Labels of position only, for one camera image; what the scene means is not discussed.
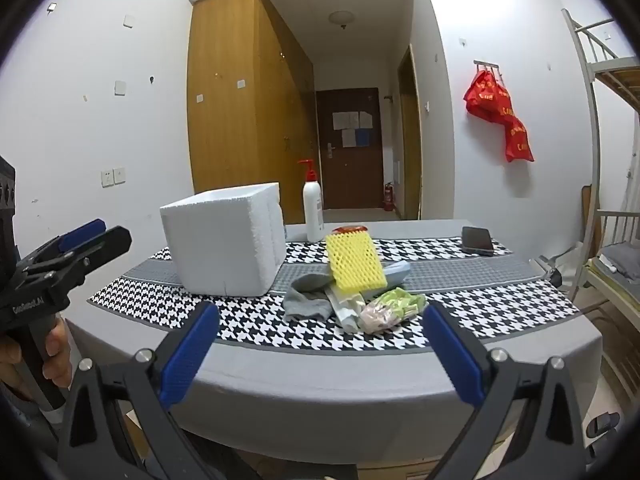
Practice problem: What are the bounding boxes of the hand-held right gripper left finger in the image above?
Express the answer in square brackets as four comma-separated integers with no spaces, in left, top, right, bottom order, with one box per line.
[57,301,261,480]

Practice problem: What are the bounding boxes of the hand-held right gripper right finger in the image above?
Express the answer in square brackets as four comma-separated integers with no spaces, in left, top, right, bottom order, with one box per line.
[423,301,588,480]

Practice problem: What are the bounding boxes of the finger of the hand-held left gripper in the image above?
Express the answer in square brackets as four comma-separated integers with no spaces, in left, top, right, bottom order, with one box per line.
[17,226,133,291]
[17,218,107,263]

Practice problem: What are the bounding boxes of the clear bag green pink pieces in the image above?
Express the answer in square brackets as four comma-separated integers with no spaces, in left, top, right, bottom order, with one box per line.
[359,287,427,334]

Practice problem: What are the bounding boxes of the light blue face mask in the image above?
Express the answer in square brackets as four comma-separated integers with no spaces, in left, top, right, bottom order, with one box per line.
[381,260,412,287]

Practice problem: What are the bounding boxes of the white foam box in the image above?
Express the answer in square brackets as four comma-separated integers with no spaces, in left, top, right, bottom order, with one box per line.
[160,182,287,297]

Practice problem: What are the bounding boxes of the grey sock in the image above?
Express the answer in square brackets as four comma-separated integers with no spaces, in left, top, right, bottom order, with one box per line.
[283,272,335,320]

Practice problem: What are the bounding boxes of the person's left hand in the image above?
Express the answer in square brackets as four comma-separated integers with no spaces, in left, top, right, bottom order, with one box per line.
[0,317,74,403]

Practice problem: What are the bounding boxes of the houndstooth tablecloth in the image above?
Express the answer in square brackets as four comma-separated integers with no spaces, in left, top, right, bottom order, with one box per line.
[87,237,588,353]

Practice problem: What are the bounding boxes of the grey table cover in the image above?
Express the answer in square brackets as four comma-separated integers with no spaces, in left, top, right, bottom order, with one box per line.
[65,219,603,461]

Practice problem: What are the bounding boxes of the wooden wardrobe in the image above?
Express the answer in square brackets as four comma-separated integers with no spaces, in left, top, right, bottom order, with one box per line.
[187,0,321,223]

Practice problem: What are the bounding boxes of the grey bedding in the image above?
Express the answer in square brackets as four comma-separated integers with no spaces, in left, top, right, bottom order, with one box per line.
[599,242,640,282]

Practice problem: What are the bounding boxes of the white pump bottle red cap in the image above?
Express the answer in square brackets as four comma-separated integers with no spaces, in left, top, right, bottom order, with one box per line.
[297,159,326,243]

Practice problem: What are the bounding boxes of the wooden boards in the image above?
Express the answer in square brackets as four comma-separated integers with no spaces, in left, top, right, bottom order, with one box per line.
[581,185,601,241]

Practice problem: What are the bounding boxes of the dark brown door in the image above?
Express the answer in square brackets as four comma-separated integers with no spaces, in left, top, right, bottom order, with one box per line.
[316,87,385,210]

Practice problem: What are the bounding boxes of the wooden side door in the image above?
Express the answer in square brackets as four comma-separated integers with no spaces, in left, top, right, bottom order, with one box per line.
[397,45,422,221]

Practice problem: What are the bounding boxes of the red printed bag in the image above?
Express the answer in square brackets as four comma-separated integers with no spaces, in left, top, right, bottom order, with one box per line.
[463,67,514,123]
[501,114,535,163]

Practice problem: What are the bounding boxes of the metal bunk bed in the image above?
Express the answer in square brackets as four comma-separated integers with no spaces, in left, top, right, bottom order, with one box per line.
[560,7,640,311]

